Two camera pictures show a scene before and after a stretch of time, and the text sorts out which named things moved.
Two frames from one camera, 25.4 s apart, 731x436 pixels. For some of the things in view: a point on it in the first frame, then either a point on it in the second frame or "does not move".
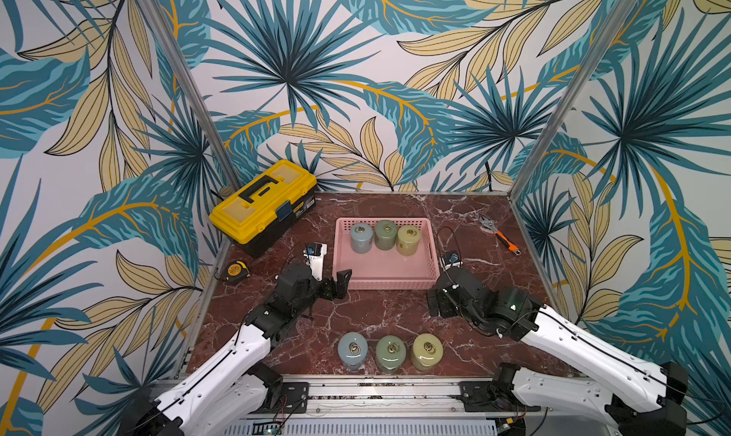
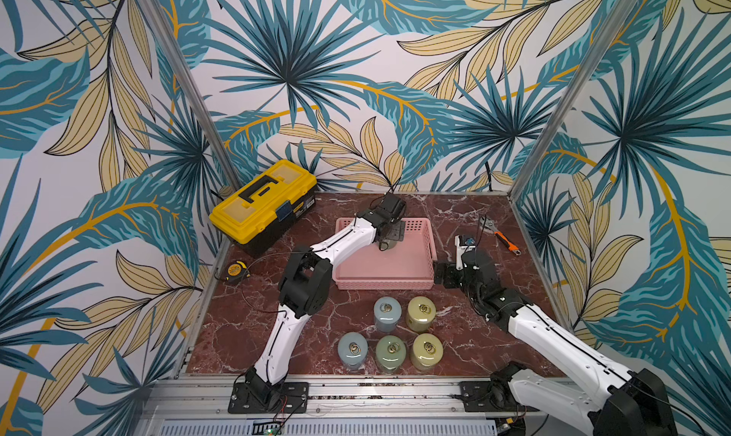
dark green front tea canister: x=390 y=354 does not move
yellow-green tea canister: x=407 y=240 → x=421 y=313
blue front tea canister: x=352 y=348 does not move
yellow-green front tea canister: x=426 y=351 does not move
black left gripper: x=329 y=292 → x=399 y=232
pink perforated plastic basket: x=386 y=268 does not move
